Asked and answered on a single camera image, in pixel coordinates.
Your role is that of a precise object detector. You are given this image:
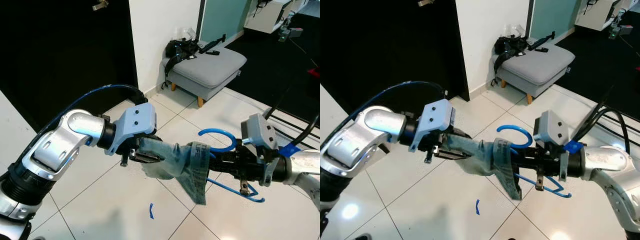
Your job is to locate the black door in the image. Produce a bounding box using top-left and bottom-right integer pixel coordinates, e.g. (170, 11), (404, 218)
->
(320, 0), (471, 109)
(0, 0), (139, 132)

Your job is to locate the black selfie stick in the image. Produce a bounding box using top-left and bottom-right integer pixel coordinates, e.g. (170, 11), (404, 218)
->
(527, 30), (557, 51)
(198, 33), (227, 54)

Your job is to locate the black floor carpet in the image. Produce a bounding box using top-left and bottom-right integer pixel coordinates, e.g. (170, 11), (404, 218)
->
(224, 19), (320, 124)
(554, 19), (640, 122)

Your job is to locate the blue plastic hanger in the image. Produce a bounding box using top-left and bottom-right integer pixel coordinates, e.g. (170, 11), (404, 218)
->
(198, 128), (266, 204)
(495, 123), (574, 199)

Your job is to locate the grey cushioned ottoman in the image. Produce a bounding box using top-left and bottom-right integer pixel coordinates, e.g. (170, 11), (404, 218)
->
(162, 41), (249, 109)
(494, 42), (576, 105)

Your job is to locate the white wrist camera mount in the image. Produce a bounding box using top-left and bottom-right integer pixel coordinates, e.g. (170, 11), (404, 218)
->
(104, 102), (157, 167)
(240, 112), (301, 197)
(532, 109), (585, 192)
(408, 98), (456, 165)

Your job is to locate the clear plastic bag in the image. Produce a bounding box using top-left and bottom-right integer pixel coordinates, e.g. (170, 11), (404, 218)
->
(501, 23), (526, 40)
(172, 27), (197, 44)

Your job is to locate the white shelf unit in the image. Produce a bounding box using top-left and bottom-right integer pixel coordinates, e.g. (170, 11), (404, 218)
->
(243, 0), (307, 35)
(574, 0), (640, 32)

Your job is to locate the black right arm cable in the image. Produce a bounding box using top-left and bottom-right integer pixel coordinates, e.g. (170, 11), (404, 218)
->
(262, 82), (320, 149)
(570, 85), (633, 154)

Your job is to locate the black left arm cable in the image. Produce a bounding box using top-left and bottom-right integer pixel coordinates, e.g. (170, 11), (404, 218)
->
(350, 80), (446, 132)
(15, 83), (149, 162)

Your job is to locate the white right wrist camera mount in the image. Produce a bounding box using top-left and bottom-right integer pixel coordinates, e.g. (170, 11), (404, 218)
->
(532, 109), (585, 192)
(240, 112), (301, 197)

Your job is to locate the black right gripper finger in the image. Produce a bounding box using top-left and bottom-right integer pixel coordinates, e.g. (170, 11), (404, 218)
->
(509, 147), (546, 158)
(212, 160), (245, 174)
(210, 151), (245, 162)
(511, 157), (546, 170)

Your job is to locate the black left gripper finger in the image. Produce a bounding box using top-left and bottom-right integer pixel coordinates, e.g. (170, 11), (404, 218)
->
(431, 147), (468, 162)
(129, 152), (164, 166)

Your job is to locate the black strap bag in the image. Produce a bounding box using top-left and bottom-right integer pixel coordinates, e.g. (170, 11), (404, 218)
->
(493, 33), (531, 76)
(164, 38), (201, 76)

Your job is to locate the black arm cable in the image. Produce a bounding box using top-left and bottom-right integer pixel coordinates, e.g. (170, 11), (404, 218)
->
(570, 85), (633, 154)
(15, 83), (149, 162)
(262, 82), (320, 149)
(350, 80), (446, 132)

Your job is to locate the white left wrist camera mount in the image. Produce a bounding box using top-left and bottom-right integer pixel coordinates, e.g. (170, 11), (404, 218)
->
(104, 102), (157, 167)
(408, 98), (456, 165)

